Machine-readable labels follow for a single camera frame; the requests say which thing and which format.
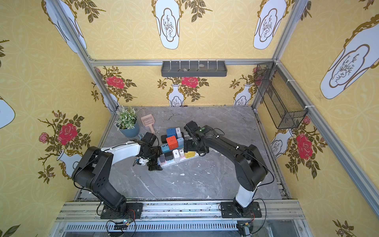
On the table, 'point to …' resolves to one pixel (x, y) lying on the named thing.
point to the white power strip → (168, 163)
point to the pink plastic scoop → (148, 120)
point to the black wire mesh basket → (284, 107)
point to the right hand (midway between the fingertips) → (189, 151)
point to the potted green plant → (127, 123)
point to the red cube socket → (172, 142)
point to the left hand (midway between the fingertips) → (164, 158)
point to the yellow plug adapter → (190, 154)
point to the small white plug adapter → (181, 153)
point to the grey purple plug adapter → (162, 158)
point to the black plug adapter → (169, 155)
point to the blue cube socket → (171, 132)
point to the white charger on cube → (178, 131)
